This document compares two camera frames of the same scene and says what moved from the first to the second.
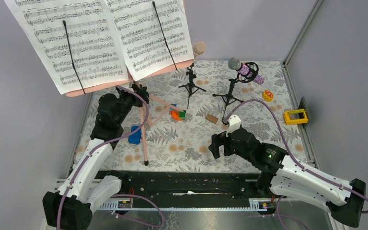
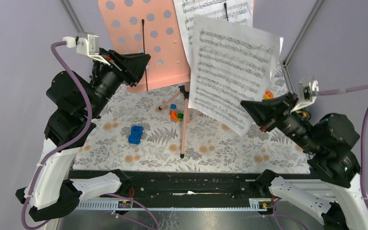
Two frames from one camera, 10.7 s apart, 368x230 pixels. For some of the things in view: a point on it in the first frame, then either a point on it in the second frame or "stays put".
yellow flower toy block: [268, 95] stays put
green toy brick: [182, 115] stays put
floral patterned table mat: [170, 134] stays put
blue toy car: [134, 138] stays put
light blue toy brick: [171, 109] stays put
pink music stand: [143, 115] → [151, 28]
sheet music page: [92, 34] → [230, 63]
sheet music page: [154, 35] → [239, 12]
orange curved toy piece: [175, 116] stays put
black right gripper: [218, 140] → [267, 112]
